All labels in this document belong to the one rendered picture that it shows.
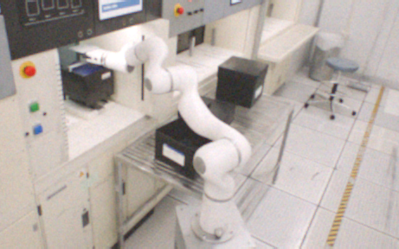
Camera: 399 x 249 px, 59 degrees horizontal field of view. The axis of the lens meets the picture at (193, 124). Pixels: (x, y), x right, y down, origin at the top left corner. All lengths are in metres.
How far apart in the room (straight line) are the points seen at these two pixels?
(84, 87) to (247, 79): 1.07
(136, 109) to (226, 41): 1.46
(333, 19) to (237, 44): 2.67
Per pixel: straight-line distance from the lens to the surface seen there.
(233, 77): 2.45
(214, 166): 1.23
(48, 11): 1.43
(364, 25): 5.67
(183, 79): 1.44
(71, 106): 2.12
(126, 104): 2.14
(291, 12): 4.64
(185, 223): 1.55
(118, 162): 1.93
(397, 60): 5.74
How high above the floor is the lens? 1.87
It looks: 30 degrees down
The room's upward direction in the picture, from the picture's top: 5 degrees clockwise
